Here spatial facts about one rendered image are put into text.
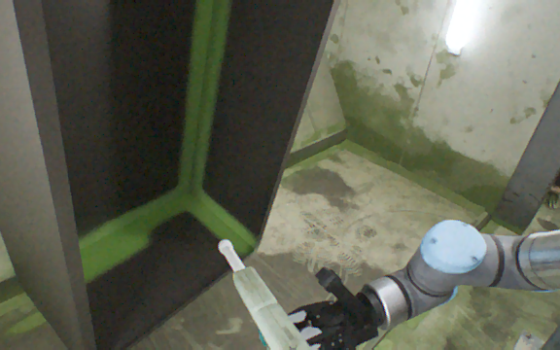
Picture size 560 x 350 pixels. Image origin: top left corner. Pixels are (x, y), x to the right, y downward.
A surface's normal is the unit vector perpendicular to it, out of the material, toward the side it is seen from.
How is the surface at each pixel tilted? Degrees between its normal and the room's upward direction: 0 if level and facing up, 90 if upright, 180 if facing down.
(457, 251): 17
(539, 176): 90
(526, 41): 90
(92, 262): 12
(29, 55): 102
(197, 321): 0
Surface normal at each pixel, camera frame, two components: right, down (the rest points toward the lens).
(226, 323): 0.08, -0.83
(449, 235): -0.02, -0.65
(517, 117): -0.71, 0.35
